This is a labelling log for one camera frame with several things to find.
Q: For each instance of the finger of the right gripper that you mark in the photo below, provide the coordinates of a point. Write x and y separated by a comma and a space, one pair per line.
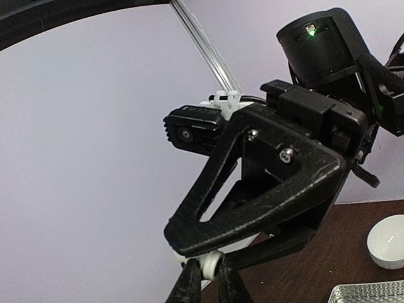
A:
289, 238

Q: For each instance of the right aluminium frame post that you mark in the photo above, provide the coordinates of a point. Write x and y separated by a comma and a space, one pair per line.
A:
209, 52

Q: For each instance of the white ceramic bowl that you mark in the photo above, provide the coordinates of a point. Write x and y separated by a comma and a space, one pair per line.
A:
385, 243

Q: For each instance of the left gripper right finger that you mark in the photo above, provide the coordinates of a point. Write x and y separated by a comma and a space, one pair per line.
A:
231, 288

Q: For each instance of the pink plastic basket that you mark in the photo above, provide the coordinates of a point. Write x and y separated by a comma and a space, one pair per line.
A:
388, 292

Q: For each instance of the fourteenth white pawn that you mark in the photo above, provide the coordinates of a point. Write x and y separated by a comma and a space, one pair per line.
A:
209, 263

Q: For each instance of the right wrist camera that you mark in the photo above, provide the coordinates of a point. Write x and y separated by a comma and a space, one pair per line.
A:
197, 128

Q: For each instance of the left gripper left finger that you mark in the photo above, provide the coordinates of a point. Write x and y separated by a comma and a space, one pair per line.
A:
187, 288

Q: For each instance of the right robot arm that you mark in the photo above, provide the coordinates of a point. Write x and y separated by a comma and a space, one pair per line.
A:
327, 54

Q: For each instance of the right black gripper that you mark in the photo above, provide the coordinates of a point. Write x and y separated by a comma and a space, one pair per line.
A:
300, 146

